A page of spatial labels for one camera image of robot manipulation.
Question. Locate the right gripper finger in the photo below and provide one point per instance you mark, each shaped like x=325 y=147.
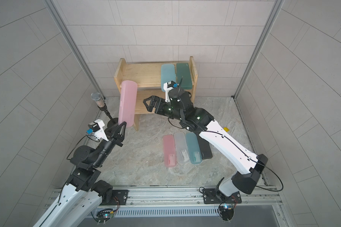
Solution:
x=150 y=103
x=158 y=104

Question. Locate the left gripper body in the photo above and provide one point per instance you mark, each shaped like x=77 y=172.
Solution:
x=113 y=139

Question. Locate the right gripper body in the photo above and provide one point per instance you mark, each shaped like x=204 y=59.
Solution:
x=177 y=112

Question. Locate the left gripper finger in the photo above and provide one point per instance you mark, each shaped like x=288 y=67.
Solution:
x=122 y=129
x=113 y=128

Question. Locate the pink pencil case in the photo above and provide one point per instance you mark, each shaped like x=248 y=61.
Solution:
x=169 y=151
x=127 y=102

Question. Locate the dark green pencil case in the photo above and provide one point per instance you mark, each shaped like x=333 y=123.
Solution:
x=183 y=76

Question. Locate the large light blue pencil case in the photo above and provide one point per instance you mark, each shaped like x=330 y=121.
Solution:
x=168 y=74

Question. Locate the clear frosted pencil case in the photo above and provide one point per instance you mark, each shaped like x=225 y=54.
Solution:
x=181 y=148

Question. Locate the black pencil case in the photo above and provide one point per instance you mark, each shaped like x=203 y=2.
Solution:
x=205 y=149

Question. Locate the small teal pencil case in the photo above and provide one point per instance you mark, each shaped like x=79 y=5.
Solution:
x=193 y=148

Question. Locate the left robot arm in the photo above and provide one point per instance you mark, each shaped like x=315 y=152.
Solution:
x=83 y=192

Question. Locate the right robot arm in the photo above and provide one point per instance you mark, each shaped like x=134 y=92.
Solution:
x=249 y=166

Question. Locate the wooden two-tier shelf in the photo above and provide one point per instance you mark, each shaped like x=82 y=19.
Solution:
x=148 y=78

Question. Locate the microphone on black stand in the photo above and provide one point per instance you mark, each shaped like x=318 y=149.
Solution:
x=96 y=96

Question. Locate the left circuit board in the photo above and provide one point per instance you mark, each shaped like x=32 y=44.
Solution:
x=103 y=216

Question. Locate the circuit board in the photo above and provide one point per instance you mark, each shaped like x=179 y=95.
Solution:
x=103 y=216
x=226 y=212

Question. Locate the right circuit board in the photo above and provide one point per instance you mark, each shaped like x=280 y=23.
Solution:
x=226 y=212

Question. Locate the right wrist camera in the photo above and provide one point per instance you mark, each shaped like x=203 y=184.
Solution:
x=168 y=86

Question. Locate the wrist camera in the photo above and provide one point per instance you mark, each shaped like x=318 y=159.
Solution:
x=168 y=86
x=96 y=131

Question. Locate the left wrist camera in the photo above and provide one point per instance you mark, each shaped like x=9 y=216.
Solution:
x=96 y=131

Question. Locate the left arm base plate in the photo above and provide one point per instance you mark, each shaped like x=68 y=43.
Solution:
x=115 y=197

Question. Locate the aluminium rail frame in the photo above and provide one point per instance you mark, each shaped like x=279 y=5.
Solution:
x=187 y=201

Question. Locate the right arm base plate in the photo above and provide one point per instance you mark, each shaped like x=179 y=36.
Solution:
x=214 y=196

